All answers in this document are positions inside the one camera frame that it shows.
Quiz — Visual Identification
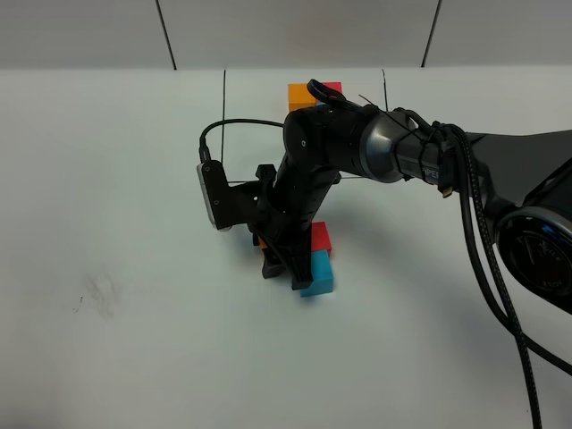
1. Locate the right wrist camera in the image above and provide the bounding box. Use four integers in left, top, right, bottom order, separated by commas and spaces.
197, 160, 232, 231

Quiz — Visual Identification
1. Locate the black right camera cable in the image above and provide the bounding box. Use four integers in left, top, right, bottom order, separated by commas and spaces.
198, 118, 287, 164

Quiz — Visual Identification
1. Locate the orange template cube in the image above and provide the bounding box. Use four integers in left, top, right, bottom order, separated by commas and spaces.
288, 83, 317, 113

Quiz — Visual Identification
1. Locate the blue cube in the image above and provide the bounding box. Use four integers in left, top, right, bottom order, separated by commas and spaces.
299, 250, 334, 298

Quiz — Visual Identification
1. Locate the red template cube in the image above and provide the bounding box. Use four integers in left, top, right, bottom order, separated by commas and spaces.
324, 82, 342, 93

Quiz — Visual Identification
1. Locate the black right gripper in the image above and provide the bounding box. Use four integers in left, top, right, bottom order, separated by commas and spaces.
223, 163, 340, 290

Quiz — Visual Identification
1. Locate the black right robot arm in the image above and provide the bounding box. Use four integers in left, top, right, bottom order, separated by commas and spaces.
213, 80, 571, 311

